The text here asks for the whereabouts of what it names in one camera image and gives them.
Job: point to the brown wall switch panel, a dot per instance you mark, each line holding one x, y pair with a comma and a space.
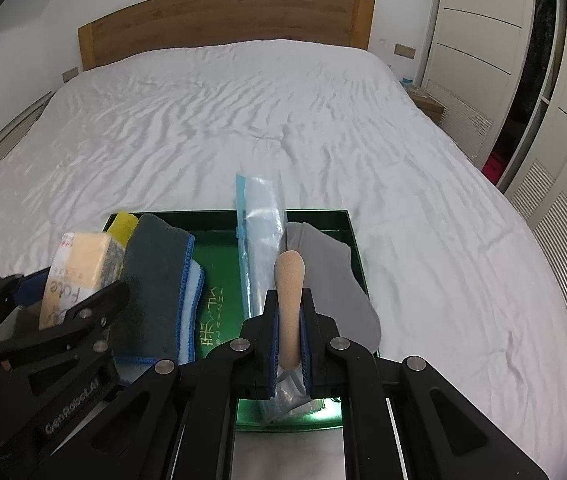
405, 50
69, 74

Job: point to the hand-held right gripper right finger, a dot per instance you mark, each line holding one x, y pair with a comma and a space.
305, 345

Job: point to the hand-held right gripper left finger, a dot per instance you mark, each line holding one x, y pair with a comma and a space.
274, 345

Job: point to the packaged yellow sponge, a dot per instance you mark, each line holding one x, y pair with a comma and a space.
88, 260

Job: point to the green box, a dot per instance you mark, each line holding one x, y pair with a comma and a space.
218, 270

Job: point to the dark grey blue-trimmed cloth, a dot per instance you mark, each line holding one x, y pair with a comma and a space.
153, 285

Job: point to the pink cloth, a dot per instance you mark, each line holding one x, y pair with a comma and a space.
492, 170

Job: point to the white wardrobe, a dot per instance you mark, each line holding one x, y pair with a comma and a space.
483, 20

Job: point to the wooden headboard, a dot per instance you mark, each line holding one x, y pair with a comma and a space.
223, 20

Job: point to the yellow towel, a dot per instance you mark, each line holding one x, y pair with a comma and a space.
121, 227

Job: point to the beige makeup puff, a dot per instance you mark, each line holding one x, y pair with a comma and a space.
288, 280

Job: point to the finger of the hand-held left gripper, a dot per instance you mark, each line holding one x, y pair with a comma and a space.
31, 292
83, 315

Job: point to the bed with white sheet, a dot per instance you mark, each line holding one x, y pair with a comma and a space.
213, 125

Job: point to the wooden nightstand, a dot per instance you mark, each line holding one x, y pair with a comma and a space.
426, 102

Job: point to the clear plastic zip bag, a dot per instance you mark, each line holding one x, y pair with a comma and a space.
258, 260

